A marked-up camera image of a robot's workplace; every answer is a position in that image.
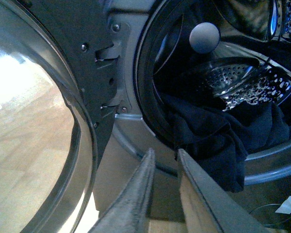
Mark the stainless steel perforated drum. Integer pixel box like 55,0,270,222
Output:
153,0,291,110

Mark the washing machine round door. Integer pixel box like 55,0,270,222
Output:
0,0,122,233

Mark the grey front-load washing machine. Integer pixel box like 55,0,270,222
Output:
95,0,291,231

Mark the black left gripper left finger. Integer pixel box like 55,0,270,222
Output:
89,148,156,233

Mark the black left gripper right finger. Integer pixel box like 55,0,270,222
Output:
178,149,268,233

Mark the grey metal door hinge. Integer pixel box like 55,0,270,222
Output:
95,22,131,114

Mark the white paper tag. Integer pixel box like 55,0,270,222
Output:
275,196,291,214

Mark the round grey drum hub cap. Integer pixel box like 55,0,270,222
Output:
189,22,220,54

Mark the black rubber door gasket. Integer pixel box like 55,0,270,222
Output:
135,0,291,147

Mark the round drain filter cover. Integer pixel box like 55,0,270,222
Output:
249,203,291,228

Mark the dark navy garment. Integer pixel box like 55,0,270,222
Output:
162,94,290,193

